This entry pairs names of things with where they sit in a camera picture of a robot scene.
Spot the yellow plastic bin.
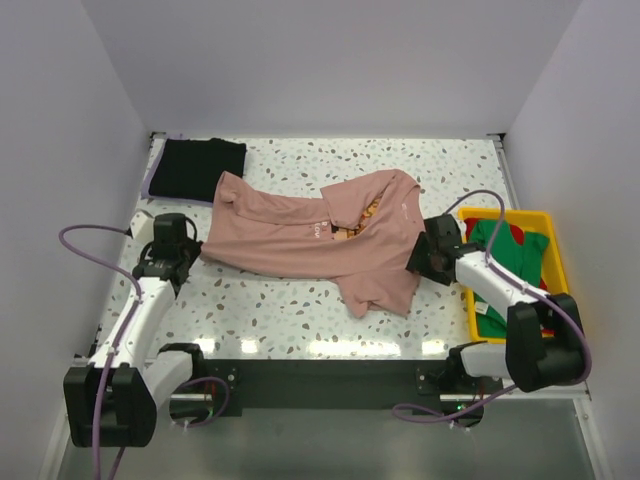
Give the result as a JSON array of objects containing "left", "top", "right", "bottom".
[{"left": 457, "top": 207, "right": 569, "bottom": 343}]

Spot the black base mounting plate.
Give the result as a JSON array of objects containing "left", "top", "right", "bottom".
[{"left": 169, "top": 360, "right": 503, "bottom": 424}]

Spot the pink printed t-shirt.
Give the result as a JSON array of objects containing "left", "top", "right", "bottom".
[{"left": 202, "top": 169, "right": 424, "bottom": 318}]

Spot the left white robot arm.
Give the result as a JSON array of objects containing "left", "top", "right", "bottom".
[{"left": 63, "top": 211, "right": 207, "bottom": 448}]

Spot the red t-shirt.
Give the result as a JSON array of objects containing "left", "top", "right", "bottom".
[{"left": 462, "top": 217, "right": 556, "bottom": 336}]

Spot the green t-shirt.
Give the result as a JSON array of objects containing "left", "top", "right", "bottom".
[{"left": 467, "top": 218, "right": 551, "bottom": 341}]

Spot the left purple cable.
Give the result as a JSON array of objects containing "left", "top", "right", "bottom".
[{"left": 59, "top": 223, "right": 231, "bottom": 480}]

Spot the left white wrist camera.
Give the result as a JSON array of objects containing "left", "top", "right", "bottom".
[{"left": 129, "top": 209, "right": 154, "bottom": 244}]

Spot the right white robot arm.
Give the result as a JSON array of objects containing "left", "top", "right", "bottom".
[{"left": 406, "top": 214, "right": 592, "bottom": 393}]

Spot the folded black t-shirt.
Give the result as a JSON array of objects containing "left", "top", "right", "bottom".
[{"left": 150, "top": 138, "right": 247, "bottom": 202}]

